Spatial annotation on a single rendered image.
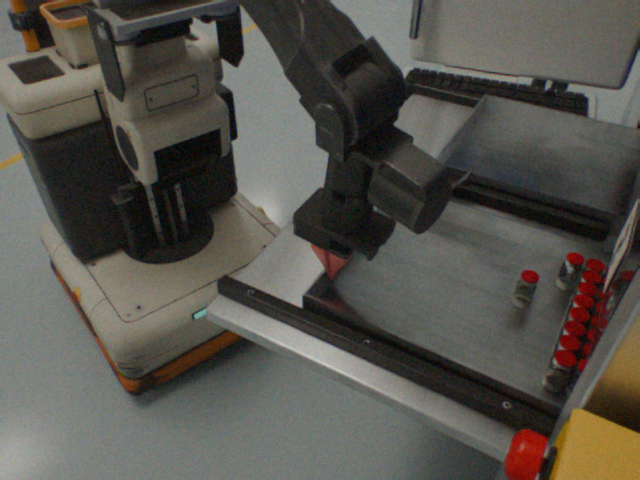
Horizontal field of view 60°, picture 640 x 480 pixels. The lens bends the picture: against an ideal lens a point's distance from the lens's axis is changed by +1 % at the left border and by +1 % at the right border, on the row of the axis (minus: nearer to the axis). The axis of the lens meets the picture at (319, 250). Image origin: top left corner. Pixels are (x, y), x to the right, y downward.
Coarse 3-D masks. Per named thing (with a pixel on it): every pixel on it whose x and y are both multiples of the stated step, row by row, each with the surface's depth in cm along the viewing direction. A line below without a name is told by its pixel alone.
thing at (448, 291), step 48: (432, 240) 76; (480, 240) 76; (528, 240) 74; (576, 240) 71; (336, 288) 69; (384, 288) 69; (432, 288) 69; (480, 288) 69; (384, 336) 60; (432, 336) 63; (480, 336) 63; (528, 336) 63; (480, 384) 57; (528, 384) 59
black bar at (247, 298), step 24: (240, 288) 67; (264, 312) 66; (288, 312) 64; (336, 336) 61; (360, 336) 61; (384, 360) 59; (408, 360) 59; (432, 384) 58; (456, 384) 56; (480, 408) 56; (504, 408) 54; (528, 408) 54
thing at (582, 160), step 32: (480, 128) 98; (512, 128) 98; (544, 128) 98; (576, 128) 96; (608, 128) 94; (448, 160) 91; (480, 160) 91; (512, 160) 91; (544, 160) 91; (576, 160) 91; (608, 160) 91; (512, 192) 81; (544, 192) 78; (576, 192) 84; (608, 192) 84
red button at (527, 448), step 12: (528, 432) 40; (516, 444) 40; (528, 444) 39; (540, 444) 39; (516, 456) 39; (528, 456) 39; (540, 456) 39; (504, 468) 40; (516, 468) 39; (528, 468) 39; (540, 468) 40
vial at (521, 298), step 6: (522, 282) 64; (516, 288) 66; (522, 288) 65; (528, 288) 64; (534, 288) 64; (516, 294) 66; (522, 294) 65; (528, 294) 65; (516, 300) 66; (522, 300) 66; (528, 300) 66; (522, 306) 66; (528, 306) 66
